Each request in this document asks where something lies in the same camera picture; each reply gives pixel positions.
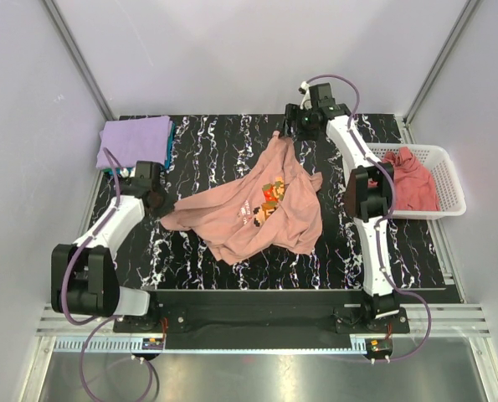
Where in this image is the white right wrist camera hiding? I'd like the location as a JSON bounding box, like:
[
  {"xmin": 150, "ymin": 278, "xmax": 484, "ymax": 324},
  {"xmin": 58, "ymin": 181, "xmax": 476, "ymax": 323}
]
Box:
[{"xmin": 298, "ymin": 81, "xmax": 310, "ymax": 109}]

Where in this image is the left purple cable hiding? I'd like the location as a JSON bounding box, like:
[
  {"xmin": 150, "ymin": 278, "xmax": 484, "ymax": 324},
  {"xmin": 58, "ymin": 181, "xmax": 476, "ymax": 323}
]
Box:
[{"xmin": 62, "ymin": 147, "xmax": 162, "ymax": 401}]

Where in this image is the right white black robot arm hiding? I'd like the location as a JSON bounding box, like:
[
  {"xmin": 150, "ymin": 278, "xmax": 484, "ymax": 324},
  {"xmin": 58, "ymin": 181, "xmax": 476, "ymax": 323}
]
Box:
[{"xmin": 285, "ymin": 80, "xmax": 399, "ymax": 332}]

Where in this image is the pink printed t shirt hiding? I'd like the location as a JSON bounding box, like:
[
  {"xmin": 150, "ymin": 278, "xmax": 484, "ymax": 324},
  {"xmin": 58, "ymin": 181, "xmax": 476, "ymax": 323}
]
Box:
[{"xmin": 161, "ymin": 132, "xmax": 322, "ymax": 265}]

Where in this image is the white cable duct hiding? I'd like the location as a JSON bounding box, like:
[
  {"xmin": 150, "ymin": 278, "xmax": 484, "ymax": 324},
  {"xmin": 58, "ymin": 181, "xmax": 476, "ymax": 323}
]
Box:
[
  {"xmin": 350, "ymin": 337, "xmax": 367, "ymax": 353},
  {"xmin": 54, "ymin": 337, "xmax": 144, "ymax": 353}
]

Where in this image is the purple cable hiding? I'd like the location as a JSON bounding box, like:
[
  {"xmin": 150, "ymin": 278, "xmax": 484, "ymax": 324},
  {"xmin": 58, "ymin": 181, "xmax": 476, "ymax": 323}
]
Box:
[
  {"xmin": 309, "ymin": 74, "xmax": 432, "ymax": 362},
  {"xmin": 62, "ymin": 147, "xmax": 162, "ymax": 401}
]

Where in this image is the purple folded t shirt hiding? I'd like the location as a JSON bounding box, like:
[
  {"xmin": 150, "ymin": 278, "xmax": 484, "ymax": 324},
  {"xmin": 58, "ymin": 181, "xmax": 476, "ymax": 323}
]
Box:
[{"xmin": 96, "ymin": 116, "xmax": 172, "ymax": 171}]

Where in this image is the white plastic laundry basket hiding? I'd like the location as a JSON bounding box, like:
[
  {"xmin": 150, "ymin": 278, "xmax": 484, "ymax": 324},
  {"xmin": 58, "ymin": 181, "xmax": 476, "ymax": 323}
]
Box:
[{"xmin": 367, "ymin": 142, "xmax": 466, "ymax": 220}]

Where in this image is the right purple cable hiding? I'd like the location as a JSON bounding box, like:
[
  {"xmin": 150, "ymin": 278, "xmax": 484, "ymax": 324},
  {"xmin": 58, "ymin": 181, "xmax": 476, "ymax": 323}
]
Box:
[{"xmin": 309, "ymin": 74, "xmax": 432, "ymax": 362}]

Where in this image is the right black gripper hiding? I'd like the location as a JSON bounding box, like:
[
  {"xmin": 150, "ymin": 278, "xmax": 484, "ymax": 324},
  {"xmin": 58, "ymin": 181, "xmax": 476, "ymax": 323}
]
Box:
[{"xmin": 277, "ymin": 104, "xmax": 318, "ymax": 142}]

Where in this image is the teal folded t shirt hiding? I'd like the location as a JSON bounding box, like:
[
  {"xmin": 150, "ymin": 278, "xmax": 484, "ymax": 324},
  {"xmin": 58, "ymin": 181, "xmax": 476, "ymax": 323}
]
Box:
[{"xmin": 101, "ymin": 121, "xmax": 177, "ymax": 177}]

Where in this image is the red crumpled t shirt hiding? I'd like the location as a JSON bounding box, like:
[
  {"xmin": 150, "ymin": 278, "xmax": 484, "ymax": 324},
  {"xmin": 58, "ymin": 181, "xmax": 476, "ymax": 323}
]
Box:
[{"xmin": 377, "ymin": 147, "xmax": 440, "ymax": 216}]

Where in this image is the right white cable duct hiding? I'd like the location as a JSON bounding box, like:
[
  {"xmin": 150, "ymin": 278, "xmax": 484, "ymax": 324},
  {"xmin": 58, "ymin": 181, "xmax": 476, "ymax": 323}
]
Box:
[{"xmin": 350, "ymin": 337, "xmax": 367, "ymax": 353}]

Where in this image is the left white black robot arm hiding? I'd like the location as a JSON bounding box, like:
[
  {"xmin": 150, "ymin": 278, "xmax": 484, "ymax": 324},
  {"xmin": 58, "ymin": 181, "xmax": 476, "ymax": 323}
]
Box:
[{"xmin": 51, "ymin": 161, "xmax": 174, "ymax": 332}]

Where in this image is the left white cable duct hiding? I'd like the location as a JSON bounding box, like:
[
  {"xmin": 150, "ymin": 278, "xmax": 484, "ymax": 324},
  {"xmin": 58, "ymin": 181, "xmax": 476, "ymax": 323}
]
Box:
[{"xmin": 54, "ymin": 337, "xmax": 144, "ymax": 353}]

